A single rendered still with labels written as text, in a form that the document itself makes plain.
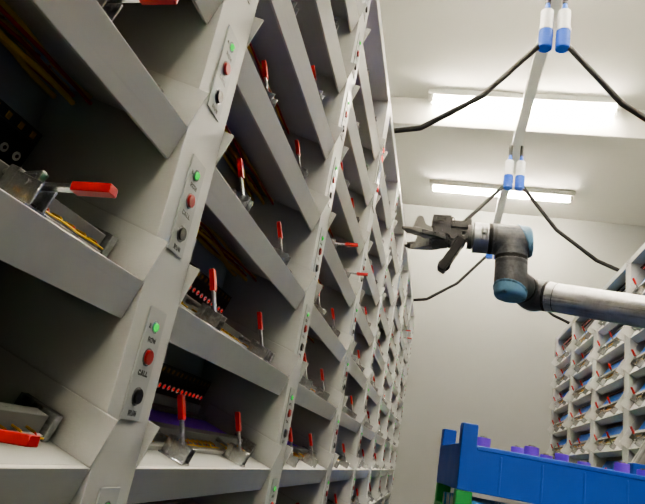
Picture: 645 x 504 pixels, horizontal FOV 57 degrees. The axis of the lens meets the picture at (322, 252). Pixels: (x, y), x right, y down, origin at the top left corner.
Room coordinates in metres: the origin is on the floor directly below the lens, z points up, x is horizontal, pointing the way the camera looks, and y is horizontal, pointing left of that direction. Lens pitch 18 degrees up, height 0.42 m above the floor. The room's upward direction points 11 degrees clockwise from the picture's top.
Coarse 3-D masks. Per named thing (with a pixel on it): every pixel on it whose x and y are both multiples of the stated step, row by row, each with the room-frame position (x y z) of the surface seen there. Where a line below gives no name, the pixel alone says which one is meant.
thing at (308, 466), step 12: (288, 444) 1.84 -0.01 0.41; (300, 444) 2.01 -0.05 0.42; (312, 444) 1.82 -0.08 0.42; (288, 456) 1.40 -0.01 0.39; (300, 456) 1.93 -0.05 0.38; (312, 456) 1.81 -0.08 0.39; (324, 456) 1.99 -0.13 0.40; (288, 468) 1.47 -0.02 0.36; (300, 468) 1.61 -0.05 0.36; (312, 468) 1.77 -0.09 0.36; (324, 468) 1.97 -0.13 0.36; (288, 480) 1.52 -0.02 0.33; (300, 480) 1.66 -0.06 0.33; (312, 480) 1.83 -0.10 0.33
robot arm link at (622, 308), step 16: (544, 288) 1.61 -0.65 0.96; (560, 288) 1.58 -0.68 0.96; (576, 288) 1.56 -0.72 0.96; (592, 288) 1.54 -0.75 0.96; (528, 304) 1.65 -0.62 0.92; (544, 304) 1.62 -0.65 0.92; (560, 304) 1.59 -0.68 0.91; (576, 304) 1.55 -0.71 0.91; (592, 304) 1.52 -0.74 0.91; (608, 304) 1.49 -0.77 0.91; (624, 304) 1.47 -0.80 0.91; (640, 304) 1.44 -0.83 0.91; (608, 320) 1.52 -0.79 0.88; (624, 320) 1.49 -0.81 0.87; (640, 320) 1.45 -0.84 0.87
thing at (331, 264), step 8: (328, 224) 1.40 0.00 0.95; (328, 240) 1.44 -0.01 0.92; (328, 248) 1.48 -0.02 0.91; (328, 256) 1.51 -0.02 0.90; (336, 256) 1.57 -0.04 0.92; (328, 264) 1.54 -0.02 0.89; (336, 264) 1.61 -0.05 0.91; (320, 272) 1.85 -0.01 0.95; (328, 272) 1.79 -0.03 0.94; (336, 272) 1.65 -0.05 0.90; (344, 272) 1.72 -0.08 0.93; (320, 280) 1.98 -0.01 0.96; (328, 280) 1.91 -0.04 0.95; (336, 280) 1.69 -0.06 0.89; (344, 280) 1.76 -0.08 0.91; (352, 280) 1.99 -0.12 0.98; (336, 288) 1.97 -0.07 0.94; (344, 288) 1.81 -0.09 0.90; (352, 288) 1.89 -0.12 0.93; (344, 296) 1.86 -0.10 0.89; (352, 296) 1.95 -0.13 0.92
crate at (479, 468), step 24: (456, 432) 0.94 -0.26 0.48; (456, 456) 0.79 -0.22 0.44; (480, 456) 0.76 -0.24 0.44; (504, 456) 0.76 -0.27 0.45; (528, 456) 0.75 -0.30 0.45; (456, 480) 0.77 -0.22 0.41; (480, 480) 0.76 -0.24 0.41; (504, 480) 0.76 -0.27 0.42; (528, 480) 0.76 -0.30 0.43; (552, 480) 0.75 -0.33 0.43; (576, 480) 0.75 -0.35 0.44; (600, 480) 0.75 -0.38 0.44; (624, 480) 0.74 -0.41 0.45
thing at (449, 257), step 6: (456, 240) 1.60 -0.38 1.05; (462, 240) 1.59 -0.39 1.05; (456, 246) 1.60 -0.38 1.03; (462, 246) 1.61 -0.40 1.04; (450, 252) 1.60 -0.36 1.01; (456, 252) 1.60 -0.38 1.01; (444, 258) 1.60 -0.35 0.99; (450, 258) 1.60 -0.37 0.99; (438, 264) 1.61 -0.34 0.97; (444, 264) 1.60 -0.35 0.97; (450, 264) 1.62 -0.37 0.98; (438, 270) 1.64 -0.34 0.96; (444, 270) 1.61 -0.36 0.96
